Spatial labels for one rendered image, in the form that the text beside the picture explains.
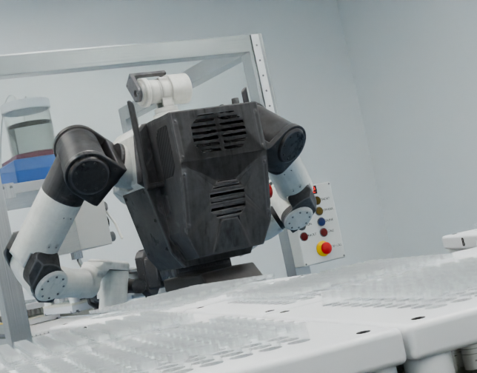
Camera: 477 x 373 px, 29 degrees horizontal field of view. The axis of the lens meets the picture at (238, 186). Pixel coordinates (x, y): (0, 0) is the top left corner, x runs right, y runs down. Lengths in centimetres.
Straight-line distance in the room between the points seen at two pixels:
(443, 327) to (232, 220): 134
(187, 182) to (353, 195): 536
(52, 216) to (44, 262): 10
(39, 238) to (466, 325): 147
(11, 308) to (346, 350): 225
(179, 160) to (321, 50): 547
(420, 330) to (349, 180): 660
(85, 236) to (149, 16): 397
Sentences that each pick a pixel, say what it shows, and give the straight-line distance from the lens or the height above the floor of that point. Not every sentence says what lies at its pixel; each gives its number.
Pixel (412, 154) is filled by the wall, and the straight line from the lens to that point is 680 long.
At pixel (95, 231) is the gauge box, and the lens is 287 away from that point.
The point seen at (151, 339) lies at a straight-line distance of 63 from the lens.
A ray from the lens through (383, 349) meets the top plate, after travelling 51.
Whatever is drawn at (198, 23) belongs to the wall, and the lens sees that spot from 680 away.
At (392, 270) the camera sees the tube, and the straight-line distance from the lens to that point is 83.
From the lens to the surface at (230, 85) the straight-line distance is 308.
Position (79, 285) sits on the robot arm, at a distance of 209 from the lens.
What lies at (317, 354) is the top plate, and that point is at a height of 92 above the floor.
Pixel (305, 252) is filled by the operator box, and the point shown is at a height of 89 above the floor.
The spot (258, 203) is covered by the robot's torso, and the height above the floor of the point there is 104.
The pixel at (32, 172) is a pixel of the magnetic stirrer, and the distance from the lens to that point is 286.
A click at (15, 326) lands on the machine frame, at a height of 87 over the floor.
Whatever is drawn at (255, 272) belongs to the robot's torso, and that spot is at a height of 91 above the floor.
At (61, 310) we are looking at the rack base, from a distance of 250.
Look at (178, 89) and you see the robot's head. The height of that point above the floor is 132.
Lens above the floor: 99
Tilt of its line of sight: 3 degrees up
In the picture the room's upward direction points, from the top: 12 degrees counter-clockwise
